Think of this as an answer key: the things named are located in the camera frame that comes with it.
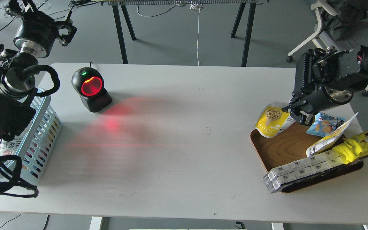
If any brown wooden tray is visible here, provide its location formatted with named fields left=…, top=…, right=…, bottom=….
left=250, top=123, right=364, bottom=193

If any black barcode scanner red window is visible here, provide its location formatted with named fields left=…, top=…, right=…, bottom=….
left=72, top=62, right=112, bottom=113

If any white hanging cord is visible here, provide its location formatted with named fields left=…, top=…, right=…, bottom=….
left=190, top=3, right=203, bottom=66

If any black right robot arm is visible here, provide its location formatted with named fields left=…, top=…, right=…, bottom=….
left=282, top=45, right=368, bottom=126

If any yellow cartoon snack pack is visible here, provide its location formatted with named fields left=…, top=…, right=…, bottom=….
left=332, top=131, right=368, bottom=164

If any long silver snack box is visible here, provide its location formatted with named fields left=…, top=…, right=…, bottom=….
left=263, top=150, right=345, bottom=194

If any white office chair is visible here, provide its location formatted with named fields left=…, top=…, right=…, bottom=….
left=286, top=0, right=368, bottom=97

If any red white snack bag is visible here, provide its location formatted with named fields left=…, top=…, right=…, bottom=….
left=0, top=136, right=23, bottom=156

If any light blue plastic basket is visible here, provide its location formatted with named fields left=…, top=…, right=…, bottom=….
left=16, top=96, right=62, bottom=185

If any black background table frame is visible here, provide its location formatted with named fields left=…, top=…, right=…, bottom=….
left=90, top=0, right=261, bottom=67

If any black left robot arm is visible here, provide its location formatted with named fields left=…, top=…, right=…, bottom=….
left=0, top=0, right=77, bottom=198

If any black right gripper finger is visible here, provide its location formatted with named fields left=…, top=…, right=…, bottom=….
left=282, top=102, right=314, bottom=126

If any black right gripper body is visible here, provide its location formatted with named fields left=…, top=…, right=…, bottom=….
left=291, top=49, right=333, bottom=111

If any blue snack bag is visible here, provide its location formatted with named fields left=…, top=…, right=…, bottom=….
left=306, top=112, right=346, bottom=137

